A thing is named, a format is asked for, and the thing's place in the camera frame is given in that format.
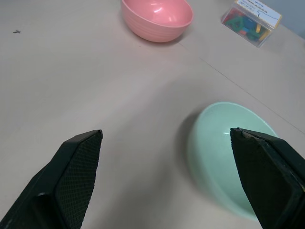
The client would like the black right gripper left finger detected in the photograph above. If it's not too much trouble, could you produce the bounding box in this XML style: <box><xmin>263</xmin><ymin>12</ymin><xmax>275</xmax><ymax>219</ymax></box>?
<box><xmin>0</xmin><ymin>129</ymin><xmax>103</xmax><ymax>229</ymax></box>

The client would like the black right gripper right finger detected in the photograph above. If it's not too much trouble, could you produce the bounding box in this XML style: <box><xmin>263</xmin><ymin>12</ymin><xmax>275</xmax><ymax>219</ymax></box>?
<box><xmin>230</xmin><ymin>127</ymin><xmax>305</xmax><ymax>229</ymax></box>

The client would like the mint green plastic bowl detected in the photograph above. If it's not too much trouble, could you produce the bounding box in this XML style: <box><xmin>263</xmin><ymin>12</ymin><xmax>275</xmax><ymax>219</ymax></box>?
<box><xmin>187</xmin><ymin>102</ymin><xmax>279</xmax><ymax>222</ymax></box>

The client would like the clear box of coloured pieces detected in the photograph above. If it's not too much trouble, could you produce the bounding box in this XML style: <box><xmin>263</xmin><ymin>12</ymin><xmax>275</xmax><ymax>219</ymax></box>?
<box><xmin>220</xmin><ymin>0</ymin><xmax>283</xmax><ymax>48</ymax></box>

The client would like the pink plastic bowl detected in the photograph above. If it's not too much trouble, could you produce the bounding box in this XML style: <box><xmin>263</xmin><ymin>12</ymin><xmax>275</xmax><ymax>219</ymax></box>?
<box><xmin>120</xmin><ymin>0</ymin><xmax>193</xmax><ymax>43</ymax></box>

